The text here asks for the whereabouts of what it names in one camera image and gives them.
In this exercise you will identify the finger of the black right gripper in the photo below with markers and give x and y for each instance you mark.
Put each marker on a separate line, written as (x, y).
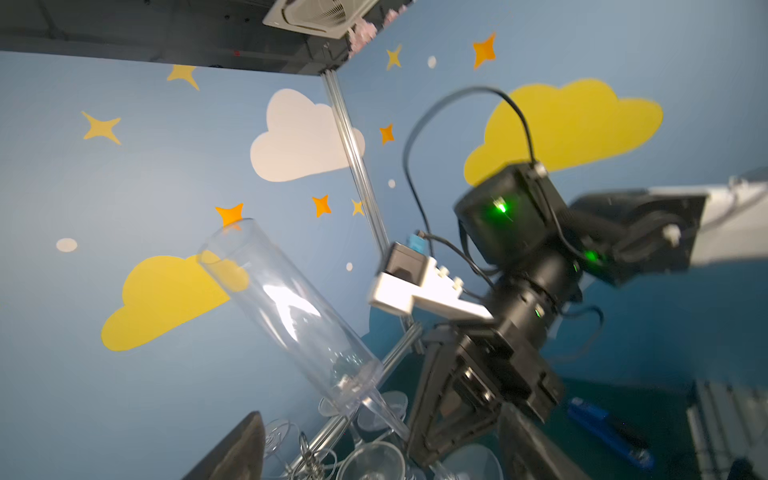
(429, 437)
(471, 413)

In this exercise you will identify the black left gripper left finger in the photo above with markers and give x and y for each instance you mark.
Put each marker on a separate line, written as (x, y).
(238, 456)

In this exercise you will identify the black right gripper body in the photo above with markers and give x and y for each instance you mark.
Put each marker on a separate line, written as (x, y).
(498, 356)

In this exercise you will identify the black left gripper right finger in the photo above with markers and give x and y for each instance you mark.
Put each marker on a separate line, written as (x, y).
(527, 453)

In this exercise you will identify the clear flute glass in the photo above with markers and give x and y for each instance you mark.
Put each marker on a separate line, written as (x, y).
(374, 461)
(472, 462)
(274, 293)
(386, 412)

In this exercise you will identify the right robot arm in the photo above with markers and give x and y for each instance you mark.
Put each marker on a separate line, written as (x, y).
(543, 247)

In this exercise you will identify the chrome wine glass rack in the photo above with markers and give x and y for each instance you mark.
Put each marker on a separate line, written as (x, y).
(281, 433)

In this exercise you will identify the ceiling air conditioner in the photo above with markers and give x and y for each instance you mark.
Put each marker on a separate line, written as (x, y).
(324, 18)

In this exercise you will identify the blue handled tool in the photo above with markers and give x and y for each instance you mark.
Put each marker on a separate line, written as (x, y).
(616, 434)

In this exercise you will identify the aluminium rail base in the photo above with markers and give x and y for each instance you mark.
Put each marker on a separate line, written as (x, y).
(728, 423)

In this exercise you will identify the right aluminium frame post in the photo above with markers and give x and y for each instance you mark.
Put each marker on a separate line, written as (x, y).
(354, 154)

